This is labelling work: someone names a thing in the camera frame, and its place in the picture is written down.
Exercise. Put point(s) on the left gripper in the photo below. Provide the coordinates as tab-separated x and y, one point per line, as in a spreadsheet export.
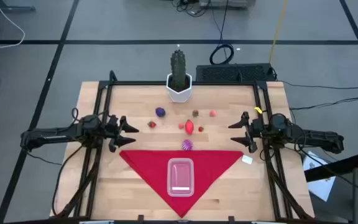
113	133

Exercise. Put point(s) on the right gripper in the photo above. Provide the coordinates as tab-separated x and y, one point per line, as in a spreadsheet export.
255	132

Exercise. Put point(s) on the pink toy peach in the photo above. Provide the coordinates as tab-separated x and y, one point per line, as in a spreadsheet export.
212	113

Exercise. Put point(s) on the purple toy blackberry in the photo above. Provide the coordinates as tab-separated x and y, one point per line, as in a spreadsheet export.
160	112

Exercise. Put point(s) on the large red oval fruit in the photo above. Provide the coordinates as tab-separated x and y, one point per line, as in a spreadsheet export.
189	127

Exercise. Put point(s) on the purple white striped toy fruit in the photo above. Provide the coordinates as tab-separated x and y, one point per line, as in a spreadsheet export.
187	145

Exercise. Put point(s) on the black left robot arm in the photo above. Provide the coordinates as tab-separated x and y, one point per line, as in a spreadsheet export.
51	133

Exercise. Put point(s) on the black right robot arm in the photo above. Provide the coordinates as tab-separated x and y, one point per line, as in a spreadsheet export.
306	137

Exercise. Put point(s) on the clear plastic tupperware container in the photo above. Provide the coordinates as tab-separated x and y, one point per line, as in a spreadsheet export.
180	174

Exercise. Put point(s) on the yellow tag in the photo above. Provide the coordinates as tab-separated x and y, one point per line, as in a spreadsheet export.
258	110

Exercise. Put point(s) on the small white card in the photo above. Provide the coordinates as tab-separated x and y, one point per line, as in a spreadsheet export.
247	159

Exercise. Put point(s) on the red cloth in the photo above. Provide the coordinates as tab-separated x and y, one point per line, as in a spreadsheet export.
145	165

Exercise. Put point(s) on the small red toy strawberry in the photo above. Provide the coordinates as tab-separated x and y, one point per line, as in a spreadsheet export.
201	128

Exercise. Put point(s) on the small red round fruit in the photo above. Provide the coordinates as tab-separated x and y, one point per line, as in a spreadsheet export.
181	126

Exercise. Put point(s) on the black perforated computer case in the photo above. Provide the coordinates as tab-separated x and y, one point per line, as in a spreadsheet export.
228	73

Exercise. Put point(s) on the white hexagonal plant pot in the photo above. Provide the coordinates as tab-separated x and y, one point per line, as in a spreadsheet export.
179	97

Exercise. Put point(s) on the green cactus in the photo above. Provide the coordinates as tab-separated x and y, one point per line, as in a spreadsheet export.
178	68

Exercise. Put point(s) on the white paper sheet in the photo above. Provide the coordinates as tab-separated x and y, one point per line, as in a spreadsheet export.
322	186

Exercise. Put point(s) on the black bar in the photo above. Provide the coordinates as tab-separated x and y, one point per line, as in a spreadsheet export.
337	168

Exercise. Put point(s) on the grey equipment box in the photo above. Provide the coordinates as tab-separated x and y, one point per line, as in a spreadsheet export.
225	3

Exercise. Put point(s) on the grey furniture base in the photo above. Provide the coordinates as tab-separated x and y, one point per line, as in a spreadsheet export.
11	8

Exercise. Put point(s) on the black metal frame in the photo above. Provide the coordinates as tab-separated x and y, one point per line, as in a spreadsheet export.
135	83

